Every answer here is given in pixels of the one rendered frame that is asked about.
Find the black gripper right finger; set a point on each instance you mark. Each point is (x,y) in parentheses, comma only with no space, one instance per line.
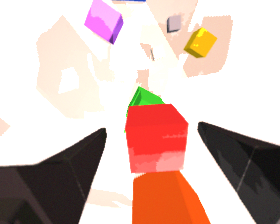
(251,166)

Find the green block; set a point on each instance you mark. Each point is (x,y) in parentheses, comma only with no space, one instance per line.
(145,99)
(136,94)

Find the yellow cube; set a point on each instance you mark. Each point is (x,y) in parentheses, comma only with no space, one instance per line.
(200,43)

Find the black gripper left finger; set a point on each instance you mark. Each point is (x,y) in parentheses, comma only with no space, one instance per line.
(57,187)

